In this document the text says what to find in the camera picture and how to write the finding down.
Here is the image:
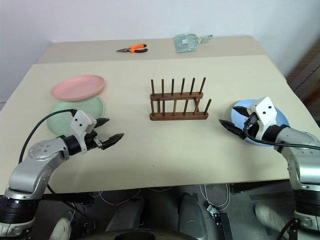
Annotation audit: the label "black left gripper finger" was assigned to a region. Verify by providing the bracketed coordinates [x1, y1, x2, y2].
[100, 133, 125, 151]
[95, 117, 110, 129]

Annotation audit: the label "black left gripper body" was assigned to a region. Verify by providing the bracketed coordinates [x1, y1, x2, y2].
[84, 127, 104, 151]

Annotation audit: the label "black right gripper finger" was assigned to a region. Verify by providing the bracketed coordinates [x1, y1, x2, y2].
[218, 119, 247, 140]
[232, 105, 250, 118]

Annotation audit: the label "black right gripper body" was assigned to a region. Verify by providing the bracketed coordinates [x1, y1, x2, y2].
[241, 112, 261, 141]

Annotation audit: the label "wooden dish rack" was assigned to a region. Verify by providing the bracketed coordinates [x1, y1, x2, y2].
[149, 77, 213, 122]

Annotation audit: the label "blue plate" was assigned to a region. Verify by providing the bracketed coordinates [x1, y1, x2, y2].
[230, 99, 290, 149]

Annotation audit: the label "green plate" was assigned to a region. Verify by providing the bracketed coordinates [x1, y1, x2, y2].
[46, 95, 106, 136]

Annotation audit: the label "pink plate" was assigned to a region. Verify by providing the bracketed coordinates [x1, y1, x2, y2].
[50, 74, 106, 102]

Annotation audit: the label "clear plastic packaged item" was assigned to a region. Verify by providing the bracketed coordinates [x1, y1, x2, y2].
[173, 33, 214, 54]

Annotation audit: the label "black power strip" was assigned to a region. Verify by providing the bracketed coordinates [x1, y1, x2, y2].
[212, 212, 233, 240]

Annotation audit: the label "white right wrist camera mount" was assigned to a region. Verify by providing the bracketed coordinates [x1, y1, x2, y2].
[246, 96, 279, 141]

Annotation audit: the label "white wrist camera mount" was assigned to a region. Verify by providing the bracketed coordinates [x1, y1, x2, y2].
[69, 110, 98, 153]
[246, 96, 279, 141]

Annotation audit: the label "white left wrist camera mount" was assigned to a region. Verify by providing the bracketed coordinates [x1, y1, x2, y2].
[69, 110, 98, 153]

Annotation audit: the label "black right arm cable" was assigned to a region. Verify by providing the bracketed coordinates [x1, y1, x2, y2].
[242, 117, 320, 149]

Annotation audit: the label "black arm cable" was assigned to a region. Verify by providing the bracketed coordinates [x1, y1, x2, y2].
[18, 108, 78, 166]
[242, 117, 320, 149]

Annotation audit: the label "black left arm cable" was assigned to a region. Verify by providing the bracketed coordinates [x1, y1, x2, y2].
[18, 108, 78, 166]

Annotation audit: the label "white floor cable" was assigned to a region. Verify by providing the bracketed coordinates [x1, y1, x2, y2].
[199, 183, 231, 210]

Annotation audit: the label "orange handled pliers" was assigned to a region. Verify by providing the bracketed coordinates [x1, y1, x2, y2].
[115, 43, 149, 54]

